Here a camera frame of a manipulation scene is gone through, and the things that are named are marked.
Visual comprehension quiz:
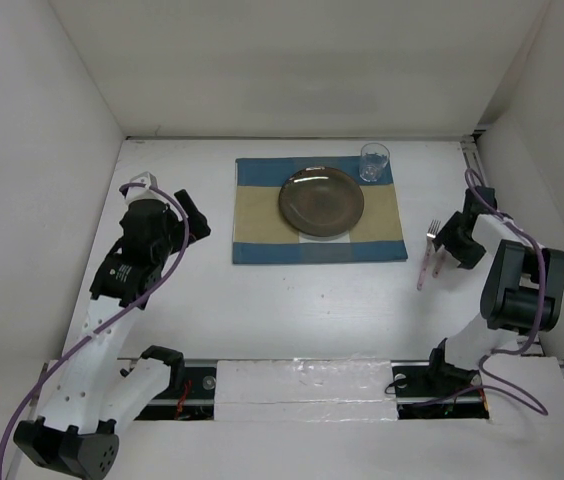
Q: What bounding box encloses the fork with pink handle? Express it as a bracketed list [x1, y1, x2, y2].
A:
[416, 219, 441, 291]

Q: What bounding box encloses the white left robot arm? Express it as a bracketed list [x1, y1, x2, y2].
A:
[13, 182, 211, 479]

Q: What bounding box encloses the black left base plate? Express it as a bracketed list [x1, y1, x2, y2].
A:
[136, 363, 217, 421]

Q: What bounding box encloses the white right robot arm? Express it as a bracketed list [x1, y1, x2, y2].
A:
[424, 213, 564, 395]

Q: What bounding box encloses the brown ceramic plate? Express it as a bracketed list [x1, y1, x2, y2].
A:
[278, 166, 365, 238]

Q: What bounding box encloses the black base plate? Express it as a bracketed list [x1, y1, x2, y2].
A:
[136, 363, 217, 421]
[385, 361, 490, 420]

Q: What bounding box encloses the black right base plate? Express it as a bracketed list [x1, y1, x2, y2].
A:
[385, 361, 490, 420]

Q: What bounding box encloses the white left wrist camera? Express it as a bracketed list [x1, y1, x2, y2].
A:
[130, 171, 158, 189]

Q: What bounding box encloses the blue beige checked placemat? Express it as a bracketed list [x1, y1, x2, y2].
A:
[232, 156, 408, 265]

